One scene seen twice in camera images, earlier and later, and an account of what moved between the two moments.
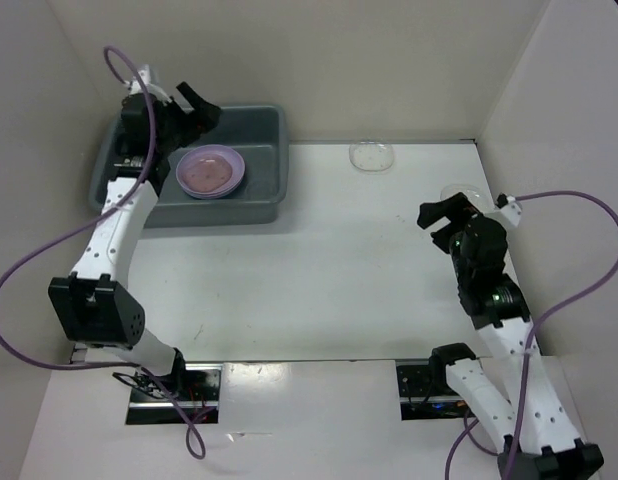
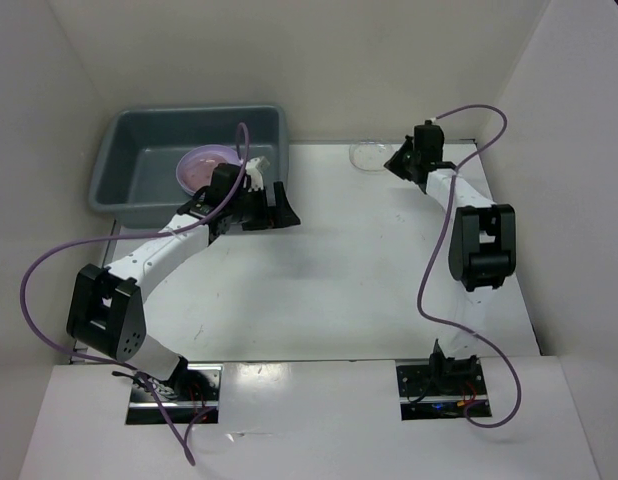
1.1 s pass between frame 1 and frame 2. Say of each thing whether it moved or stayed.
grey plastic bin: stayed
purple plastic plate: stayed
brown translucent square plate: stayed
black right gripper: moved
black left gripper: moved
